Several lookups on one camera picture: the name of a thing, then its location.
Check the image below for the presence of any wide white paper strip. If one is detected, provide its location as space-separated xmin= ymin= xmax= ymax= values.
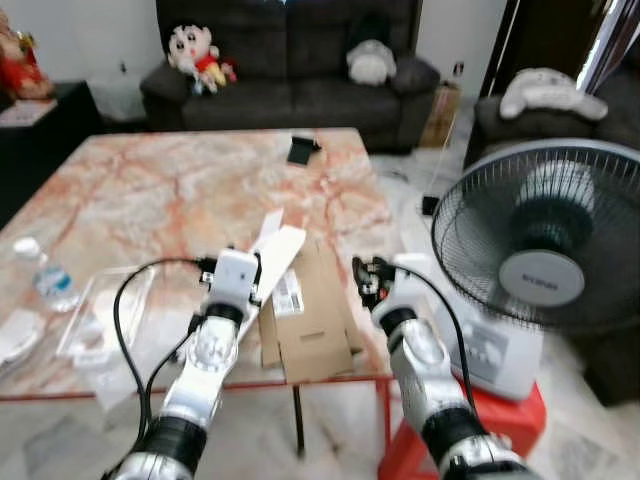
xmin=236 ymin=225 xmax=307 ymax=319

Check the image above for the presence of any red plastic stool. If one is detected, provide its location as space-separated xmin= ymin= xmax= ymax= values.
xmin=379 ymin=378 xmax=548 ymax=480

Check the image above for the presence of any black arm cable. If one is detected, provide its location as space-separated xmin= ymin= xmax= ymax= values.
xmin=400 ymin=263 xmax=477 ymax=406
xmin=111 ymin=256 xmax=217 ymax=403

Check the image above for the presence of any long white plush toy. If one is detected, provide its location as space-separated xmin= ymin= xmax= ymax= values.
xmin=499 ymin=67 xmax=609 ymax=122

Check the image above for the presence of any clear plastic packaging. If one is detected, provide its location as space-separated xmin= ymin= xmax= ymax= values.
xmin=58 ymin=265 xmax=157 ymax=361

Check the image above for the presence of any narrow white paper strip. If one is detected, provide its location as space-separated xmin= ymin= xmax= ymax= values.
xmin=250 ymin=209 xmax=287 ymax=251

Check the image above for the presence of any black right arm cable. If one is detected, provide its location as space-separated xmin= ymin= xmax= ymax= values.
xmin=400 ymin=263 xmax=477 ymax=406

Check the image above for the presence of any clear plastic water bottle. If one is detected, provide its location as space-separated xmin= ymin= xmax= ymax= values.
xmin=12 ymin=238 xmax=81 ymax=313

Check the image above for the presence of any grey white plush toy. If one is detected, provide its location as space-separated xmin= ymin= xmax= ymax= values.
xmin=346 ymin=39 xmax=399 ymax=87

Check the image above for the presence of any upright brown carton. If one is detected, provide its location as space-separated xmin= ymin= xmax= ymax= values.
xmin=420 ymin=84 xmax=462 ymax=149

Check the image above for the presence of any dark grey armchair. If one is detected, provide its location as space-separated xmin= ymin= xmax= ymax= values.
xmin=464 ymin=68 xmax=640 ymax=406

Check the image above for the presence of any marble top coffee table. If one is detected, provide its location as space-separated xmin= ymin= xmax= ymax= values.
xmin=0 ymin=128 xmax=401 ymax=457

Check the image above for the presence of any red gold figurine decoration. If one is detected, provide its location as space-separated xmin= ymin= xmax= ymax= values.
xmin=0 ymin=20 xmax=53 ymax=101

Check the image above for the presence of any dark grey sofa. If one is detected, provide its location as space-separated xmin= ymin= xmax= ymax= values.
xmin=140 ymin=0 xmax=442 ymax=153

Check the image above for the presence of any pale printed paper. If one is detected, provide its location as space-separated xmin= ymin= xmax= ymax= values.
xmin=0 ymin=99 xmax=59 ymax=128

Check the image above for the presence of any small black object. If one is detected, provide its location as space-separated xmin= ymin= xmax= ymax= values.
xmin=288 ymin=137 xmax=323 ymax=167

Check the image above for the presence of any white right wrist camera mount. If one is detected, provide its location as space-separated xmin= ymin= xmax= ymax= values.
xmin=393 ymin=254 xmax=437 ymax=311

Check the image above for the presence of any white table fan black grille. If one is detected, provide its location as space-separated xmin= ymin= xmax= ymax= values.
xmin=400 ymin=138 xmax=640 ymax=402

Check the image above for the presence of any cartoon boy plush doll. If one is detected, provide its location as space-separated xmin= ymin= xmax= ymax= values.
xmin=167 ymin=24 xmax=238 ymax=94

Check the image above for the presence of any dark brown door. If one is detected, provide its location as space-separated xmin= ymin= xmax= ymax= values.
xmin=480 ymin=0 xmax=603 ymax=97

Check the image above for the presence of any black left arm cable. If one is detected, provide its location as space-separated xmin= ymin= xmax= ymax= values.
xmin=111 ymin=256 xmax=217 ymax=403

